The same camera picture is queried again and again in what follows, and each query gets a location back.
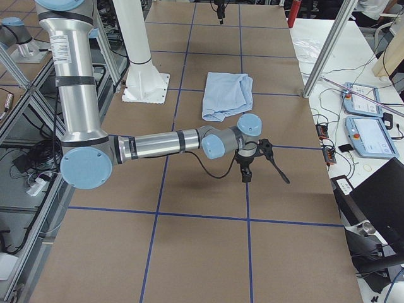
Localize aluminium frame rail structure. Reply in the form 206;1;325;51
0;31;127;303

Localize black laptop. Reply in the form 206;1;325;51
331;158;403;293

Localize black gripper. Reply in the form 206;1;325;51
235;139;273;182
213;0;226;25

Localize light blue striped shirt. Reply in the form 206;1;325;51
202;72;253;122

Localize clear plastic bag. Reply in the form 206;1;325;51
292;38;323;64

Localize red cylinder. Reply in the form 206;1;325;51
287;0;301;28

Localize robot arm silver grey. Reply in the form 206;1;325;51
36;1;274;189

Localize white power strip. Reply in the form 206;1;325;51
26;177;47;197

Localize blue tape line crosswise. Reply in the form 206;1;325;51
273;145;321;150

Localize blue teach pendant near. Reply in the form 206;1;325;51
345;116;400;159

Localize blue teach pendant far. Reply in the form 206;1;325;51
342;82;383;117

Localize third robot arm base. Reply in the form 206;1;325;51
1;17;50;64

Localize aluminium frame post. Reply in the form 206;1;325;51
302;0;358;98

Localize blue teach pendant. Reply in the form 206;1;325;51
342;82;383;117
345;116;400;159

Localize seated person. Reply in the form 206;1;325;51
352;0;403;27

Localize blue tape line lengthwise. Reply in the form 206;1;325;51
238;4;254;303

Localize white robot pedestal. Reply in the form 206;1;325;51
113;0;170;104

